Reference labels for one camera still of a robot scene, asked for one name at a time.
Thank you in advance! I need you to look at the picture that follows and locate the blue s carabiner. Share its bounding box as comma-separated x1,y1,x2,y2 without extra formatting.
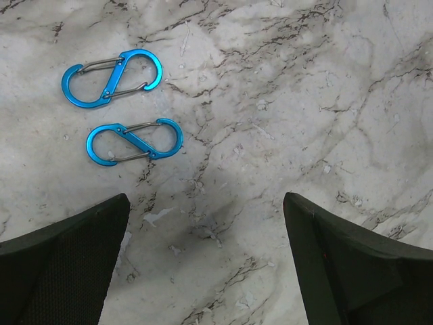
61,49,164,109
86,118,184,167

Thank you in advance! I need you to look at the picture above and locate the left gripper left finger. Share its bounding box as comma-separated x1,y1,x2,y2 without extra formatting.
1,194,130,324

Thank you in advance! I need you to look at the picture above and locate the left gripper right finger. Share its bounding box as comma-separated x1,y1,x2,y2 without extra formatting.
283,193,432,324

